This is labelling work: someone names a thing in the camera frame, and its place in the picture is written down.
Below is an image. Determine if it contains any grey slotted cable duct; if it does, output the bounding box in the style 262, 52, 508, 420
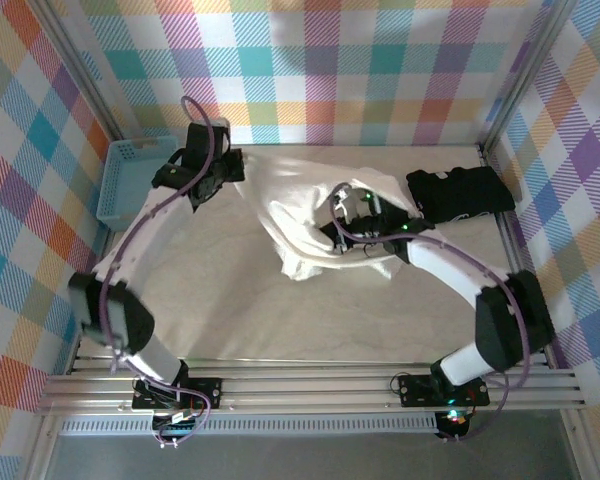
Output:
58, 417, 440, 437

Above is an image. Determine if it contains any aluminium frame post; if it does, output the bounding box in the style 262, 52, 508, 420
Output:
29, 0, 131, 149
479, 0, 579, 154

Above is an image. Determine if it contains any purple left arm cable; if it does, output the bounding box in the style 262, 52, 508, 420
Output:
99, 95, 217, 449

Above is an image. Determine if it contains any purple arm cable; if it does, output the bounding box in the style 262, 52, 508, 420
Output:
99, 95, 217, 449
328, 183, 534, 444

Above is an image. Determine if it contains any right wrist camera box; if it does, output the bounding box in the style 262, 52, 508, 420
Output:
331, 183, 381, 224

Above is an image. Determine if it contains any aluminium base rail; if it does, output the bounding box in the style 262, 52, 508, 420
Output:
34, 355, 589, 416

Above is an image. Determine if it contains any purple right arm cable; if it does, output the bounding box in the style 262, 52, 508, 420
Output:
328, 183, 534, 444

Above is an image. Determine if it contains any blue perforated plastic basket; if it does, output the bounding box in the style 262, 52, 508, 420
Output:
95, 135, 181, 232

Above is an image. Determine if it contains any white t-shirt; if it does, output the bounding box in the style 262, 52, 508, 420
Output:
233, 152, 426, 284

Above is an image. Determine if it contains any folded black t-shirt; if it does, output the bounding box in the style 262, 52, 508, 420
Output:
405, 166, 517, 225

